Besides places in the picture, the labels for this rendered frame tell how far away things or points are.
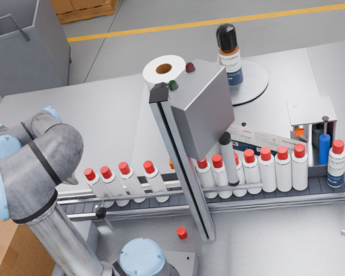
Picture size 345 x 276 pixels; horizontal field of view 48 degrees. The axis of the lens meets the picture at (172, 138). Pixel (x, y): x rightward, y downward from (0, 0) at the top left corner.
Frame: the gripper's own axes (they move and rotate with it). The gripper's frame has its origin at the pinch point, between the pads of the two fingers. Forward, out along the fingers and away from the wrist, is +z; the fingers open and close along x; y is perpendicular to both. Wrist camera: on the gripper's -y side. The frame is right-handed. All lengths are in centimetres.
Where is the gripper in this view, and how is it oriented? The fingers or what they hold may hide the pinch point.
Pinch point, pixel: (74, 183)
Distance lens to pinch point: 148.5
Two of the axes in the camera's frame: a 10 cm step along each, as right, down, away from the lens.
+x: -7.2, 4.3, 5.4
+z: 6.9, 5.2, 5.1
